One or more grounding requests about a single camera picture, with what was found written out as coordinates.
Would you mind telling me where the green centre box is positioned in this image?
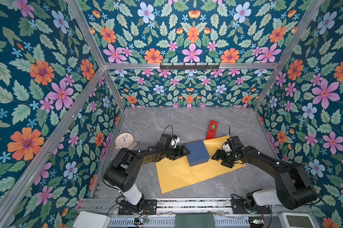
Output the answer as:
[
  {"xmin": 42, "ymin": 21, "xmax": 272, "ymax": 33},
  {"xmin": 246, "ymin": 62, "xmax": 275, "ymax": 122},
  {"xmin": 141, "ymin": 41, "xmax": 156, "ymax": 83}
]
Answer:
[{"xmin": 175, "ymin": 213, "xmax": 215, "ymax": 228}]

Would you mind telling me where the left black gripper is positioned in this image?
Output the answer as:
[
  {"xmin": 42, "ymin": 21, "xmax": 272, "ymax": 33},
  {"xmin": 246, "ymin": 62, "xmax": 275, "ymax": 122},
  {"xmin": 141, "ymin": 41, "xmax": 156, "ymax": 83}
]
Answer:
[{"xmin": 163, "ymin": 146, "xmax": 190, "ymax": 161}]

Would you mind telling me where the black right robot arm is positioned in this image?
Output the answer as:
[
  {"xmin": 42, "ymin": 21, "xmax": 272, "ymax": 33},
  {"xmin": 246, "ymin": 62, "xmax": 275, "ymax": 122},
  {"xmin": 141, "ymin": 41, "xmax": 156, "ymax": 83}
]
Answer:
[{"xmin": 211, "ymin": 136, "xmax": 318, "ymax": 212}]

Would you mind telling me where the white box bottom left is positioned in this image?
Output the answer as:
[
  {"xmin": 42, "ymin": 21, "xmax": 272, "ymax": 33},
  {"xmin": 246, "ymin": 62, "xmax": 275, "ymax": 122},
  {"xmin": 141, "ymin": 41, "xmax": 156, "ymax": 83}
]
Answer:
[{"xmin": 73, "ymin": 211, "xmax": 111, "ymax": 228}]

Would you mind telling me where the blue gift box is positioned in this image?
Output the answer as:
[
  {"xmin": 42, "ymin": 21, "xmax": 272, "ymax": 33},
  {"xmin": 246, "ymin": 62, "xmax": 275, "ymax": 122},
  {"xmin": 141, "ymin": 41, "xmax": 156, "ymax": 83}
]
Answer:
[{"xmin": 185, "ymin": 141, "xmax": 210, "ymax": 167}]

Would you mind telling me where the red tape dispenser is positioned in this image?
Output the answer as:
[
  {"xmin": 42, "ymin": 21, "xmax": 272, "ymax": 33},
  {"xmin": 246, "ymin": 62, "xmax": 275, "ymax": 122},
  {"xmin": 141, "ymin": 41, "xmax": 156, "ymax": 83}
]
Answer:
[{"xmin": 206, "ymin": 120, "xmax": 218, "ymax": 140}]

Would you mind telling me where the round white analog clock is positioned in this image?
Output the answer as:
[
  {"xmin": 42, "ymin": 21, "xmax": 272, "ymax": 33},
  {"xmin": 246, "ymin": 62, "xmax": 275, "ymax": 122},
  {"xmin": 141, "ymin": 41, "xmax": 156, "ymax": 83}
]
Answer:
[{"xmin": 115, "ymin": 133, "xmax": 134, "ymax": 150}]

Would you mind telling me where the white device bottom right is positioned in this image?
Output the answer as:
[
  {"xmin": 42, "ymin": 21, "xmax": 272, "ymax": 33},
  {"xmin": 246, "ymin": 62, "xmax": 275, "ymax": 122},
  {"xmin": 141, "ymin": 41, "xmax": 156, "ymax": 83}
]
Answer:
[{"xmin": 279, "ymin": 212, "xmax": 319, "ymax": 228}]

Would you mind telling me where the yellow wrapping paper sheet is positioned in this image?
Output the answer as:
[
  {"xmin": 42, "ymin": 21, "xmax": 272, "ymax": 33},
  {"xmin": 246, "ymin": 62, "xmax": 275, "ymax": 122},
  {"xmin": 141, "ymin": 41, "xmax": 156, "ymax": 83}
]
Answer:
[{"xmin": 155, "ymin": 134, "xmax": 247, "ymax": 195}]

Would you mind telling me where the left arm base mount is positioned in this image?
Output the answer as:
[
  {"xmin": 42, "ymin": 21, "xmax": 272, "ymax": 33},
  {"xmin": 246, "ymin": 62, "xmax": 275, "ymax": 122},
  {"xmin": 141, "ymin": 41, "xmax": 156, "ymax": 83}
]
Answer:
[{"xmin": 118, "ymin": 198, "xmax": 158, "ymax": 215}]

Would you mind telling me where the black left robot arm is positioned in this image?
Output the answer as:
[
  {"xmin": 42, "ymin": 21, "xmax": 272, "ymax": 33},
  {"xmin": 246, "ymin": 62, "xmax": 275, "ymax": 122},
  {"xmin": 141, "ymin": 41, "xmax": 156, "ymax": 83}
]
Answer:
[{"xmin": 102, "ymin": 134, "xmax": 190, "ymax": 206}]

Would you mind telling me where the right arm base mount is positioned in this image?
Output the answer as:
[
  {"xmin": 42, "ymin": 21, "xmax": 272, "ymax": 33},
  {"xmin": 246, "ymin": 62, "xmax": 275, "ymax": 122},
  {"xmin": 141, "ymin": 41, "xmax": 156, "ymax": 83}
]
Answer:
[{"xmin": 230, "ymin": 198, "xmax": 271, "ymax": 215}]

